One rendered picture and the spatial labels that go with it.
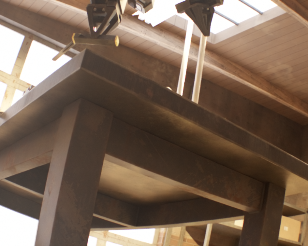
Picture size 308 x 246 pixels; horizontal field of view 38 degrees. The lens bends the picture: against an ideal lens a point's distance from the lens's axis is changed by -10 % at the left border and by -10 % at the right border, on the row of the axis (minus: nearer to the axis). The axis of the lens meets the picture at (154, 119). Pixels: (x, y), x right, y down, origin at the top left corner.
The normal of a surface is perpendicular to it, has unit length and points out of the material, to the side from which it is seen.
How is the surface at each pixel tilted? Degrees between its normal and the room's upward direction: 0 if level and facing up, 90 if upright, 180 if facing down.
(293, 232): 89
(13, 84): 90
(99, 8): 180
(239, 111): 90
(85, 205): 90
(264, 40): 174
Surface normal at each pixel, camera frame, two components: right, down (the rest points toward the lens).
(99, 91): -0.17, 0.90
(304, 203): -0.78, -0.37
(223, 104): 0.60, -0.22
